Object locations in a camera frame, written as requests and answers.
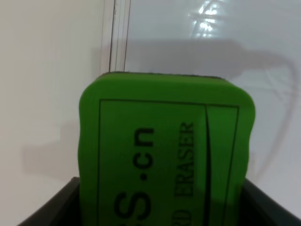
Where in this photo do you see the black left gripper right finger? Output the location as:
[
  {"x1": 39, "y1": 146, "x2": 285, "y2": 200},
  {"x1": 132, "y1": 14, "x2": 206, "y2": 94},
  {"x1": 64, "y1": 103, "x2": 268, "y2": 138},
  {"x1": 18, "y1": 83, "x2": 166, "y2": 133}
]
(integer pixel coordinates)
[{"x1": 232, "y1": 179, "x2": 301, "y2": 226}]

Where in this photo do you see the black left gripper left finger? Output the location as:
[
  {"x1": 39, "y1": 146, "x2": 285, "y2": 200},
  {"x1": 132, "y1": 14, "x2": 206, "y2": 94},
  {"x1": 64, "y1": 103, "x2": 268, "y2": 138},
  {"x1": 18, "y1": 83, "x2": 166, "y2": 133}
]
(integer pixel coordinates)
[{"x1": 19, "y1": 177, "x2": 80, "y2": 226}]

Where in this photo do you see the green whiteboard eraser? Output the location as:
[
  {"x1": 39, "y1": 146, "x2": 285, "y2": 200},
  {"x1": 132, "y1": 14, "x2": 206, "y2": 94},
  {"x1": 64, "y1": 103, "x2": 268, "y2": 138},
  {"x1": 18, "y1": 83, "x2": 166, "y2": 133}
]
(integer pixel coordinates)
[{"x1": 78, "y1": 73, "x2": 255, "y2": 226}]

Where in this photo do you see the whiteboard with aluminium frame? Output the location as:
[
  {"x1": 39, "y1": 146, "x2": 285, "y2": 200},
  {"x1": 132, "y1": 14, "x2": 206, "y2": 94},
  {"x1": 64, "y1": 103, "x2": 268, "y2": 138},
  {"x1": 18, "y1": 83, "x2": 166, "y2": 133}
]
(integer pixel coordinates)
[{"x1": 111, "y1": 0, "x2": 301, "y2": 217}]

